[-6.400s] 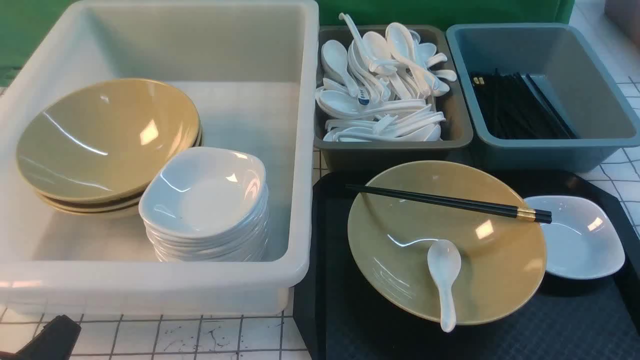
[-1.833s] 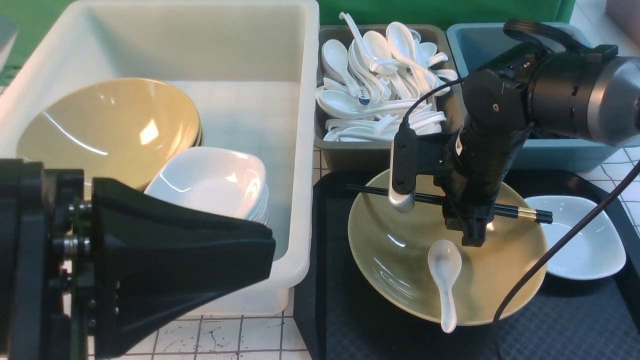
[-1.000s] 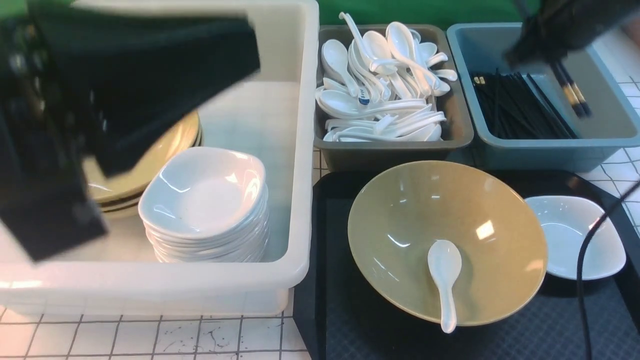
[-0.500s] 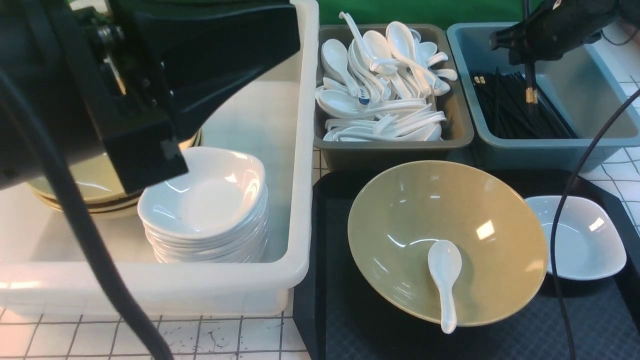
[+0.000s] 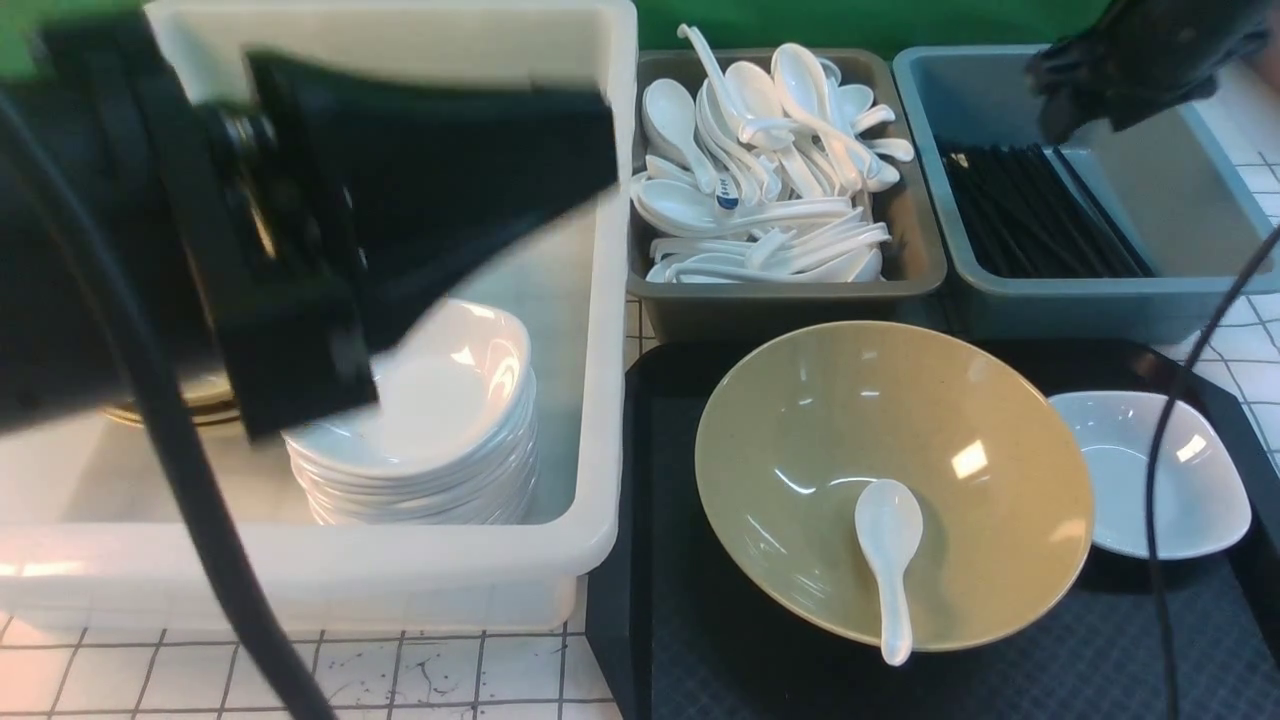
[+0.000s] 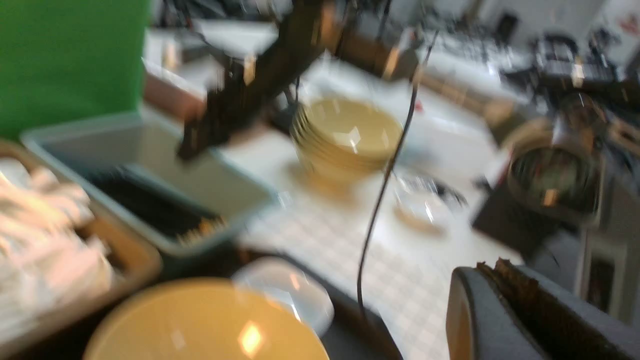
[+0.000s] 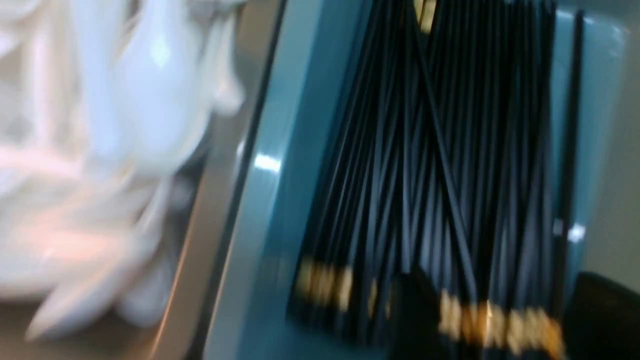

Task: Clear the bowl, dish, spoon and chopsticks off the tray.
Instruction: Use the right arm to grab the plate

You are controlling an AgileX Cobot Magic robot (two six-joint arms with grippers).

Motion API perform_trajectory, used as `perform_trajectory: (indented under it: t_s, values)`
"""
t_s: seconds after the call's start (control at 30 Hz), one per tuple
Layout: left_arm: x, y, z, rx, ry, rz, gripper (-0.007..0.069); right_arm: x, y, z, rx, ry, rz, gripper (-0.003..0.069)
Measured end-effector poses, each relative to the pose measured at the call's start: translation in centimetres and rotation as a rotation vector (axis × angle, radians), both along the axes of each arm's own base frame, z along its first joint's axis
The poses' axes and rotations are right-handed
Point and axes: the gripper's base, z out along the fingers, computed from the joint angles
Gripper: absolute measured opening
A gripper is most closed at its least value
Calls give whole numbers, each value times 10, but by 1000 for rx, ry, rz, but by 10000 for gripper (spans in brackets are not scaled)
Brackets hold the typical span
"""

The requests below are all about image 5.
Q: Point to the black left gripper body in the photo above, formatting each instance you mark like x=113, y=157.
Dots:
x=325, y=218

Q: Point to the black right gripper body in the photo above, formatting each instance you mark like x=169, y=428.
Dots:
x=1141, y=58

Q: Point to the small white sauce dish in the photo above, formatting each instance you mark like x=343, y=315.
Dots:
x=1201, y=506

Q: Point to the yellow noodle bowl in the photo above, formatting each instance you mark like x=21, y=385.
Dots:
x=794, y=432

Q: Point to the white soup spoon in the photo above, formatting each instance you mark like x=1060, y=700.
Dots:
x=889, y=526

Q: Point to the blue chopstick bin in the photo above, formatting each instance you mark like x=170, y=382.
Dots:
x=1166, y=181

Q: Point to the pile of black chopsticks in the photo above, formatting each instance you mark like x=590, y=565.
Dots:
x=1029, y=214

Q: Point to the lower stacked yellow bowls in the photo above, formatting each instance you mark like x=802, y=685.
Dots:
x=208, y=397

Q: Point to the stack of white dishes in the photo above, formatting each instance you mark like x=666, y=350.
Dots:
x=452, y=440

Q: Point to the grey spoon bin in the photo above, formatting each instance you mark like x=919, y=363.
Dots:
x=914, y=263

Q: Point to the pile of white spoons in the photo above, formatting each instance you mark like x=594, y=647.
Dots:
x=769, y=168

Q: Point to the large white plastic tub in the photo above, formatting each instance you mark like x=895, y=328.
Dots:
x=91, y=536

